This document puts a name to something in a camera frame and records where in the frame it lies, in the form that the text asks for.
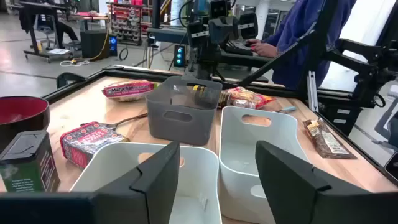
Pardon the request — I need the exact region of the pink Maruchan ramen packet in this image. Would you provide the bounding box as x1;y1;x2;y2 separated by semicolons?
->
101;80;158;103

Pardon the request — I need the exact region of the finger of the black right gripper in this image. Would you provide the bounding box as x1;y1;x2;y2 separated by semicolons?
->
238;12;259;40
186;20;210;49

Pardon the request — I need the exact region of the person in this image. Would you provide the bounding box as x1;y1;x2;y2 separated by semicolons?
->
262;0;358;91

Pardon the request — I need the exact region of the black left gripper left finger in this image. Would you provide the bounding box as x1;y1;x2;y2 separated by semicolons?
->
93;141;181;224

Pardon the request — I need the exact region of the white building column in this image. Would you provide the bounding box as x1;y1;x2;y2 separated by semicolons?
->
254;0;271;32

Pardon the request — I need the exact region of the light blue handled spoon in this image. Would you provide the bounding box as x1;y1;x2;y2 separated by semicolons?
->
275;105;298;114

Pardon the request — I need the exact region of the brown snack packet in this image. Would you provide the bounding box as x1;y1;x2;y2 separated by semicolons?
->
303;118;358;160

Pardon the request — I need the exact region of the black office desk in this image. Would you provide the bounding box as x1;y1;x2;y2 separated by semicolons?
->
146;27;271;68

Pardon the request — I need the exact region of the green spice tin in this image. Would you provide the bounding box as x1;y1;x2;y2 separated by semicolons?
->
0;129;61;193

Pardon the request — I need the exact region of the black rolling desk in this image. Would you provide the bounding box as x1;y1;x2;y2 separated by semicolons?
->
18;1;75;63

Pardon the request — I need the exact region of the black floor box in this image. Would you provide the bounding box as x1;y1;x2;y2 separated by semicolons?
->
80;29;110;60

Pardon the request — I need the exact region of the dark grey plastic bin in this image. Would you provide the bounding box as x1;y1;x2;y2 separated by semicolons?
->
145;75;223;146

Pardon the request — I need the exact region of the shelf with red bins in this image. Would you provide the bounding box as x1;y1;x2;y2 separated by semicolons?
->
106;1;147;47

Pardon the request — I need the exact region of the blue lit computer tower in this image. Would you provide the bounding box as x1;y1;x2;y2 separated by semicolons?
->
108;35;119;57

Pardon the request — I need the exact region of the black spoon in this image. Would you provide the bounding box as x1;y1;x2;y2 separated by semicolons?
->
105;113;148;131

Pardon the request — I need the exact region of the black keyboard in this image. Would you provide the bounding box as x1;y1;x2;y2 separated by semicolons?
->
224;40;254;57

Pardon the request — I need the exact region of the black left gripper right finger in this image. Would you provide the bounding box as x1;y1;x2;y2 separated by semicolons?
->
255;139;374;224

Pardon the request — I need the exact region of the red orange ramen packet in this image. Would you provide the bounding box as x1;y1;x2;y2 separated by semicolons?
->
226;86;277;110

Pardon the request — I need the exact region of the office chair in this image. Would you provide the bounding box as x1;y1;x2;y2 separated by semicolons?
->
33;14;58;49

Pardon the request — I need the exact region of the red and black bowl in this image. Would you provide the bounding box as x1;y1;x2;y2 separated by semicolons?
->
0;95;51;150

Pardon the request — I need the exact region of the person's hand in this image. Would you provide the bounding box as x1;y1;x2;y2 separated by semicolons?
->
246;39;279;59

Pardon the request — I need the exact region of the computer with blue lights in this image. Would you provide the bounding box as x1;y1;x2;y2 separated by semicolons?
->
173;44;187;68

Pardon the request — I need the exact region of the white floor cable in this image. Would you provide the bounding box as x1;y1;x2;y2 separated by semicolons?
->
59;58;91;68

